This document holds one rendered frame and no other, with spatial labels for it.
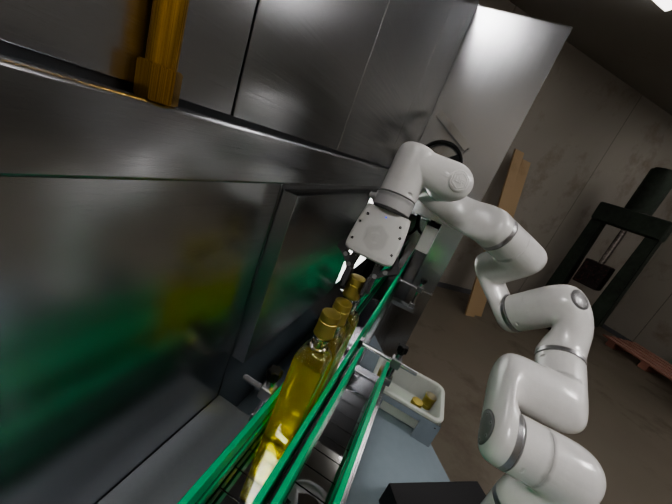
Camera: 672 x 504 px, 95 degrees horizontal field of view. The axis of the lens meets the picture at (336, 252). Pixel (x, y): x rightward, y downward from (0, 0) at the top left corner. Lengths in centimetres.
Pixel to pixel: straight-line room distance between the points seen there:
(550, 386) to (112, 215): 67
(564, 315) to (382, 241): 39
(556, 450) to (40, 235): 67
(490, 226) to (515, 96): 102
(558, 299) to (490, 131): 100
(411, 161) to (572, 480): 55
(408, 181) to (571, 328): 43
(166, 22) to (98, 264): 20
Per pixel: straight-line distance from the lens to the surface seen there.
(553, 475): 64
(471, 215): 73
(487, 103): 163
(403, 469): 96
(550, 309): 76
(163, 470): 63
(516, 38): 171
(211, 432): 67
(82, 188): 29
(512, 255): 73
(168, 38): 28
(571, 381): 72
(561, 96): 527
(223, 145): 34
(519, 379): 65
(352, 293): 61
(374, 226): 59
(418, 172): 60
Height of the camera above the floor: 141
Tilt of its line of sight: 18 degrees down
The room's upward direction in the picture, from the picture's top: 21 degrees clockwise
